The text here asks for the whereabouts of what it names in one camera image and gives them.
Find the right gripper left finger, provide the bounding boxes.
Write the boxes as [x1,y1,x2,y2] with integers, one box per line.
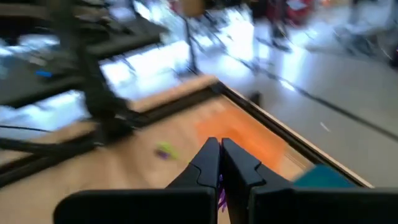
[54,137,221,224]

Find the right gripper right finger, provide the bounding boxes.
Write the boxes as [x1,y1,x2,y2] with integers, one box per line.
[222,138,398,224]

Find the teal plastic bin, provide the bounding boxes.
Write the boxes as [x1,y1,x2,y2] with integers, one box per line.
[292,164,358,189]

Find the orange plastic bin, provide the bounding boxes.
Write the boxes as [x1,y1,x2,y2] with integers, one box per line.
[195,104,290,177]

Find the black table clamp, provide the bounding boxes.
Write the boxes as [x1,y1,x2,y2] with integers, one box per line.
[249,91,262,106]

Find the black light stand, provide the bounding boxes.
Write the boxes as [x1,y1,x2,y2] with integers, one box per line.
[182,14,201,77]

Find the dark grey desk top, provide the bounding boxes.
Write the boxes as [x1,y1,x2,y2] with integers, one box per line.
[0,55,88,108]

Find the black aluminium table frame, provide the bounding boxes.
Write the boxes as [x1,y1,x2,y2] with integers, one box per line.
[0,81,376,189]

